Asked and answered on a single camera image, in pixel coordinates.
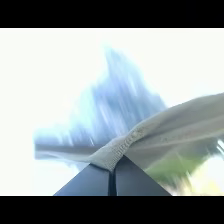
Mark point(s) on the brown garment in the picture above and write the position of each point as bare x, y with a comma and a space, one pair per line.
173, 131

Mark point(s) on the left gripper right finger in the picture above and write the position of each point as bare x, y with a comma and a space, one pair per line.
136, 181

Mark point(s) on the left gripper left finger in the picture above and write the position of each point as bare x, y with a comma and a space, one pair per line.
90, 183

